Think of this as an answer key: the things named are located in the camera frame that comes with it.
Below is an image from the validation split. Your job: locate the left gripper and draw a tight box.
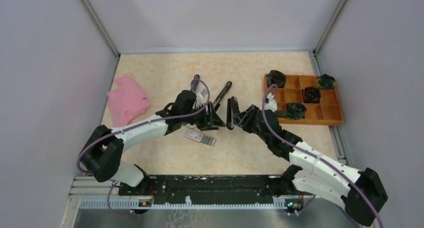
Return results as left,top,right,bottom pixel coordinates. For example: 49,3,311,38
182,101,226,131

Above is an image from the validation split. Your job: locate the blue stapler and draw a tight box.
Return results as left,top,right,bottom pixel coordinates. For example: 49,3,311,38
190,74,233,110

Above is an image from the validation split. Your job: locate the black stapler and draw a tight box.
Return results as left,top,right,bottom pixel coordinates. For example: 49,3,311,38
226,96,240,130

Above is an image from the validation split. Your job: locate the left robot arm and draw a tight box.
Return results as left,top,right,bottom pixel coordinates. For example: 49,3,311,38
77,90,226,195

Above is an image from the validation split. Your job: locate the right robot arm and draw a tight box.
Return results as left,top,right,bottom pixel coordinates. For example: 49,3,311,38
227,104,388,228

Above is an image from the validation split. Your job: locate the dark rolled fabric top-left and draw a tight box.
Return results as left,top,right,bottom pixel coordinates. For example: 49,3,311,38
266,70,287,88

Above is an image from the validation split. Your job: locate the dark rolled fabric lower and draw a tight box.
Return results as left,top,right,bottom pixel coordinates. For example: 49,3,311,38
274,102,307,120

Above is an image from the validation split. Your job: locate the dark rolled fabric centre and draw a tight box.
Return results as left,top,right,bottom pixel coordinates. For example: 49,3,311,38
302,86,321,104

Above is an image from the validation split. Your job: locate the orange wooden compartment tray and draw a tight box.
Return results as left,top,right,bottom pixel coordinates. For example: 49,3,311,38
274,74,344,126

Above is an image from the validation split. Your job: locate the pink cloth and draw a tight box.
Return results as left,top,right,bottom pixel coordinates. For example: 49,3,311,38
107,75,151,127

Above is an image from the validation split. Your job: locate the dark rolled fabric top-right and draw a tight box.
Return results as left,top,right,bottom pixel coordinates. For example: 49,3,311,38
316,73,336,90

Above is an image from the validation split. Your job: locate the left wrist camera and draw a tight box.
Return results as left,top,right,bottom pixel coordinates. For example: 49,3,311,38
195,88,209,109

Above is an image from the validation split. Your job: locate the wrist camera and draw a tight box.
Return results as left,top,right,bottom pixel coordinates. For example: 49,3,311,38
264,93,278,113
195,88,209,109

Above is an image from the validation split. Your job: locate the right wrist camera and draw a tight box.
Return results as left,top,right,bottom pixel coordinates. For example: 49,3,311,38
264,93,278,113

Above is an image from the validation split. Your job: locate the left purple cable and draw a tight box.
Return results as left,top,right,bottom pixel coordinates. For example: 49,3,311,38
76,77,212,218

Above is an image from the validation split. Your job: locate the purple cable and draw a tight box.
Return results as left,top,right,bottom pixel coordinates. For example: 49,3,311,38
261,84,385,228
76,77,212,218

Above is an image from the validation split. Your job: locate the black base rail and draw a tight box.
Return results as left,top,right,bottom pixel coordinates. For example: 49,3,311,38
118,175,316,206

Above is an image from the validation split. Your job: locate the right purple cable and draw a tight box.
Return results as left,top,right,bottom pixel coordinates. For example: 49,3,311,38
261,84,385,228

